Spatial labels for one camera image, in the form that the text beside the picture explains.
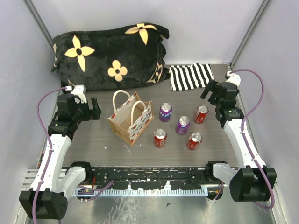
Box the black white striped cloth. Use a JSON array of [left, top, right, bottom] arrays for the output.
[[169, 63, 214, 91]]

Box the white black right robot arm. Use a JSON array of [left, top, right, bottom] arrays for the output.
[[200, 80, 277, 203]]

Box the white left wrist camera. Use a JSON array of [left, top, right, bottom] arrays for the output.
[[71, 85, 87, 104]]

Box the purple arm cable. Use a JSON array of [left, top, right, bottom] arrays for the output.
[[31, 86, 72, 224], [230, 68, 274, 209]]

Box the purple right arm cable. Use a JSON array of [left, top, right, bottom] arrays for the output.
[[230, 68, 274, 209]]

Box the purple soda can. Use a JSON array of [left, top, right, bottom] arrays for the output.
[[176, 116, 190, 135]]

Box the black floral plush blanket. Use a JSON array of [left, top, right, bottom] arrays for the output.
[[51, 22, 170, 91]]

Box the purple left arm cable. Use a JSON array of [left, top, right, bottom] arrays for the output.
[[31, 86, 72, 224]]

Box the watermelon print canvas bag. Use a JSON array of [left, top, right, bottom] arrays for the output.
[[107, 90, 155, 145]]

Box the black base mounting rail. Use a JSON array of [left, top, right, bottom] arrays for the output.
[[79, 167, 225, 190]]

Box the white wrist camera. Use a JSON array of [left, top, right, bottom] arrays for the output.
[[226, 71, 241, 87], [71, 85, 87, 104]]

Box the purple Fanta can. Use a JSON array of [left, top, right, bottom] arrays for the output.
[[159, 103, 172, 122]]

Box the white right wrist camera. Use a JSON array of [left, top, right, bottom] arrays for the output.
[[226, 71, 241, 87]]

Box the red cola can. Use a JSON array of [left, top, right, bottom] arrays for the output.
[[186, 132, 203, 150], [154, 128, 167, 148], [193, 105, 209, 124]]

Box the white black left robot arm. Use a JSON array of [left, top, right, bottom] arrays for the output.
[[19, 93, 101, 224]]

